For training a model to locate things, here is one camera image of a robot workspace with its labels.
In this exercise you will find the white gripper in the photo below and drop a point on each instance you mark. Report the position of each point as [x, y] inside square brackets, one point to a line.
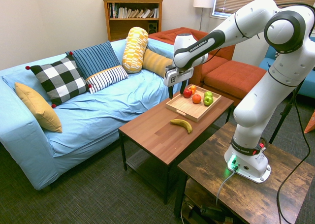
[176, 76]

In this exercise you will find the yellow banana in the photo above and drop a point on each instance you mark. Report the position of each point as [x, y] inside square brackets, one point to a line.
[183, 123]

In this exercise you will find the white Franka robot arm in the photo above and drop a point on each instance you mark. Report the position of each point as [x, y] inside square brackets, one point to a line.
[256, 103]

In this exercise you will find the wooden tray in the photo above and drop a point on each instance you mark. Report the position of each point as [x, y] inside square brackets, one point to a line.
[189, 108]

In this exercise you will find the red apple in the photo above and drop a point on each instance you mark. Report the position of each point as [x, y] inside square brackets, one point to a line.
[188, 93]

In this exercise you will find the small orange fruit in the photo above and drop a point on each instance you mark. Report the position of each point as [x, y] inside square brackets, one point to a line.
[193, 88]

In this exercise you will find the large orange fruit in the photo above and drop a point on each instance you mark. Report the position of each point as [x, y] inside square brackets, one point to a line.
[196, 99]

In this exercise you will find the green apple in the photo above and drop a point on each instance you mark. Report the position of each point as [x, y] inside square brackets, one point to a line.
[208, 101]
[208, 94]

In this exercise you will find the mustard lumbar pillow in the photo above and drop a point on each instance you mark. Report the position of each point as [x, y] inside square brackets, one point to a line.
[156, 61]

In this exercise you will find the reddish wood coffee table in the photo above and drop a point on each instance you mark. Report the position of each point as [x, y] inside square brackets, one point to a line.
[157, 137]

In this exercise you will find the orange sectional sofa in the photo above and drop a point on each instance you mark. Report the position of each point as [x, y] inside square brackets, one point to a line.
[231, 76]

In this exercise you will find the yellow patterned bolster pillow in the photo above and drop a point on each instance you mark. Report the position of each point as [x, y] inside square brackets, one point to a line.
[134, 50]

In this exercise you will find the black bookshelf speaker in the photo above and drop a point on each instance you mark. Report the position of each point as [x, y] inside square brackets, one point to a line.
[152, 27]

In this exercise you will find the white navy striped pillow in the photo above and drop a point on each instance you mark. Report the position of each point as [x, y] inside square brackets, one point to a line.
[107, 78]

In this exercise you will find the wooden bookshelf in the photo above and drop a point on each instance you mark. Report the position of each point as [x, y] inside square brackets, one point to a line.
[133, 24]

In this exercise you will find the row of books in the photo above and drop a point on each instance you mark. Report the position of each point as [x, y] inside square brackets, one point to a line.
[137, 13]

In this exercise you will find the light blue sofa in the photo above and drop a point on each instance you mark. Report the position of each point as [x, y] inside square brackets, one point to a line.
[93, 115]

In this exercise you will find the blue striped pillow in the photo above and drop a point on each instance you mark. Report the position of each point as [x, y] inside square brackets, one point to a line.
[94, 57]

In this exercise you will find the white shade floor lamp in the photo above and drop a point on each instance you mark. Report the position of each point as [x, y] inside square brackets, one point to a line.
[203, 2]

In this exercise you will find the black white checked pillow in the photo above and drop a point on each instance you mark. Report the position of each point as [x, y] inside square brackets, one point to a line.
[60, 80]

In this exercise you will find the black device under table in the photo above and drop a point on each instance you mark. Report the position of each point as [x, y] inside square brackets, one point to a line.
[212, 212]

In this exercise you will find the rustic dark wood table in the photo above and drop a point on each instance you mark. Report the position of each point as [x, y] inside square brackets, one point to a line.
[246, 199]

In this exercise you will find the teal sofa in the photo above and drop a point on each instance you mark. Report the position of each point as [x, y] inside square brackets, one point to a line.
[308, 86]

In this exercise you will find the plain mustard square pillow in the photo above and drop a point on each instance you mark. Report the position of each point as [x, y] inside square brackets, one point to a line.
[39, 108]

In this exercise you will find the black camera stand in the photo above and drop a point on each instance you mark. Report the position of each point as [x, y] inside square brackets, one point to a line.
[283, 118]

